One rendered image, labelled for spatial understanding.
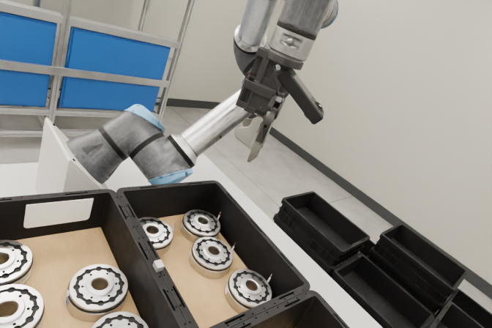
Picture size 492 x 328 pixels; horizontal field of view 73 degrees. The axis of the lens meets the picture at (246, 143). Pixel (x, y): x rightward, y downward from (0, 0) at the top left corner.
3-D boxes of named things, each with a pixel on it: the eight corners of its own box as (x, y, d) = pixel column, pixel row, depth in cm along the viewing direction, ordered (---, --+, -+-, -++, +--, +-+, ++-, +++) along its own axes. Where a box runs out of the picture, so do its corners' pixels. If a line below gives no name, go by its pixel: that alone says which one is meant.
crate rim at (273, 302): (309, 295, 73) (314, 287, 72) (193, 351, 52) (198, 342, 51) (214, 186, 98) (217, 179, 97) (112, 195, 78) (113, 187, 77)
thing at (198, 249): (239, 266, 80) (239, 265, 79) (201, 272, 74) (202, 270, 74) (222, 236, 87) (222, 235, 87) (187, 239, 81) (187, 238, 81)
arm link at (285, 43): (315, 40, 63) (314, 41, 55) (305, 63, 64) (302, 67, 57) (279, 25, 63) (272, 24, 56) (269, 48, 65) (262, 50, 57)
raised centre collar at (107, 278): (81, 279, 61) (82, 277, 61) (108, 271, 65) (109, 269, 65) (89, 300, 58) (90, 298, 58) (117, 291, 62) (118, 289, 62)
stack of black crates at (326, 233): (250, 261, 189) (281, 198, 172) (282, 247, 210) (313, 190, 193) (301, 319, 165) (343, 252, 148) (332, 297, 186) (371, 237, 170)
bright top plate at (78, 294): (62, 274, 61) (62, 271, 61) (116, 261, 68) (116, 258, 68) (77, 320, 55) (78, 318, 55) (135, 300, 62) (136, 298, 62)
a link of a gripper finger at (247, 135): (227, 151, 67) (244, 109, 65) (254, 164, 66) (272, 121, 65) (224, 154, 64) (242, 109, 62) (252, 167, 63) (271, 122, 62)
